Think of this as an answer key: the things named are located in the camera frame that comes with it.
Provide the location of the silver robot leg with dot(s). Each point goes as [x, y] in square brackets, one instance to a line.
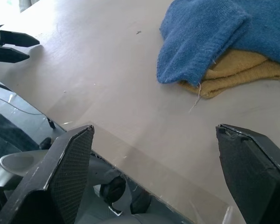
[16, 165]
[113, 189]

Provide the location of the dark blue fabric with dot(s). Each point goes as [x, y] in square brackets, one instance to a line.
[7, 135]

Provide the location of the silver robot right leg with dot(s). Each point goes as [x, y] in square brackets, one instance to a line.
[113, 189]

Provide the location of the silver robot left leg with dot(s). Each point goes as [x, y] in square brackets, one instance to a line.
[16, 165]

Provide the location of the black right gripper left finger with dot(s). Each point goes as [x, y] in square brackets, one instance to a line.
[49, 186]

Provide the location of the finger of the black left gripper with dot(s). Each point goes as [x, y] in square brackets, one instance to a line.
[18, 39]
[7, 54]

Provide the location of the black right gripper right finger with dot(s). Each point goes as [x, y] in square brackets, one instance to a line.
[252, 175]

